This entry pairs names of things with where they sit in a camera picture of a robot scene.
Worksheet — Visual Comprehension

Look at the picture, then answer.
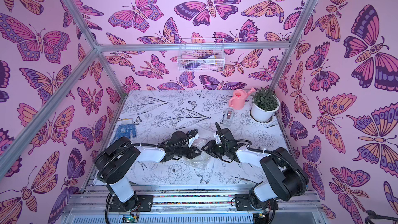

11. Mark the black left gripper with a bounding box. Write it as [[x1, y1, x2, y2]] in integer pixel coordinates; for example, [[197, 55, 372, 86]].
[[174, 146, 203, 161]]

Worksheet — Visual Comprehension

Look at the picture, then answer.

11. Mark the clear bubble wrap sheet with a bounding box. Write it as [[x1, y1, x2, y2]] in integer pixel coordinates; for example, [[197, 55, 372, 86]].
[[182, 138, 216, 173]]

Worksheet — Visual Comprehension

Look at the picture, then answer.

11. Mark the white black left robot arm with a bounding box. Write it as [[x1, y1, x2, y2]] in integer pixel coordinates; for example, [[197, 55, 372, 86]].
[[94, 129, 202, 209]]

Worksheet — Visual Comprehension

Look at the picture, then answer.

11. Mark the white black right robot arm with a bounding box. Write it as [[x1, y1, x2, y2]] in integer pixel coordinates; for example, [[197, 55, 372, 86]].
[[201, 123, 309, 209]]

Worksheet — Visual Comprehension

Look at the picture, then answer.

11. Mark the pink watering can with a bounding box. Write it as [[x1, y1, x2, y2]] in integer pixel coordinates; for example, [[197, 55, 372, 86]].
[[229, 88, 256, 110]]

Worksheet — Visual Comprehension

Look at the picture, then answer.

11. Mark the blue dotted work glove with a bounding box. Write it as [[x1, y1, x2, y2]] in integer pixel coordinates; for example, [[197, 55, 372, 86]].
[[111, 120, 137, 144]]

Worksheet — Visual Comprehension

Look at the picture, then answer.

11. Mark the potted green plant white pot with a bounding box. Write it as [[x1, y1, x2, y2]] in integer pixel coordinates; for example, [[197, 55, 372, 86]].
[[250, 88, 280, 123]]

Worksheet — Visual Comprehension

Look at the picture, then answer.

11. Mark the green circuit board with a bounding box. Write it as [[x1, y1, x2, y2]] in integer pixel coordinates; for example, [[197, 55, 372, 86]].
[[122, 215, 138, 224]]

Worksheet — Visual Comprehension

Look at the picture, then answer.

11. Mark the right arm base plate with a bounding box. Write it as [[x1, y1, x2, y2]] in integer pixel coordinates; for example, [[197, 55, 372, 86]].
[[233, 194, 276, 211]]

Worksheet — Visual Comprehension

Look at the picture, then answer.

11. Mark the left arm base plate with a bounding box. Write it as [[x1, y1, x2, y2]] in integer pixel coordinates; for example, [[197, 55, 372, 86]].
[[108, 195, 154, 213]]

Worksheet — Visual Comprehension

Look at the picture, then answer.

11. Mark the white wire wall basket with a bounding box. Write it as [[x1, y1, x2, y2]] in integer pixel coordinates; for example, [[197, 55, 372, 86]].
[[176, 36, 226, 73]]

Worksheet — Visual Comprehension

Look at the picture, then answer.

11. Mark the aluminium cage frame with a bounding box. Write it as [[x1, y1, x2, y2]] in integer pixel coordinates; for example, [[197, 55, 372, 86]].
[[0, 0, 330, 224]]

